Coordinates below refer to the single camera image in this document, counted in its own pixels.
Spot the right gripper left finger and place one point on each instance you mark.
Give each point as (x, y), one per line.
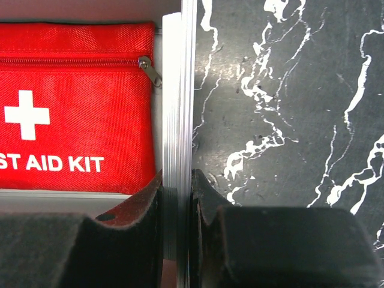
(120, 248)

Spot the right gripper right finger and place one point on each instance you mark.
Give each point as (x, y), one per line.
(251, 246)

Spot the red first aid pouch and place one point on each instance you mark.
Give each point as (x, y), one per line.
(76, 107)

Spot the grey metal medicine case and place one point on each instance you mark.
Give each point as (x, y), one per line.
(168, 102)

